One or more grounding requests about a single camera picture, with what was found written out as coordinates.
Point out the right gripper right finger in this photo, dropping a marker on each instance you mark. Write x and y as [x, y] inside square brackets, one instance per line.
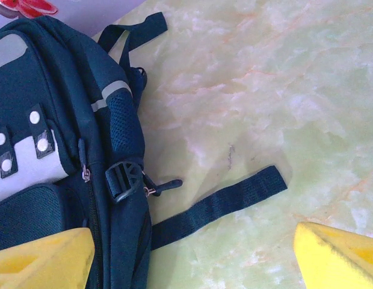
[343, 259]

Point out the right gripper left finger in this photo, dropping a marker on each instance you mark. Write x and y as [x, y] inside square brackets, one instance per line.
[39, 265]

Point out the navy blue backpack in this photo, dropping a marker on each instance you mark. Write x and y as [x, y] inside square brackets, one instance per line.
[69, 75]

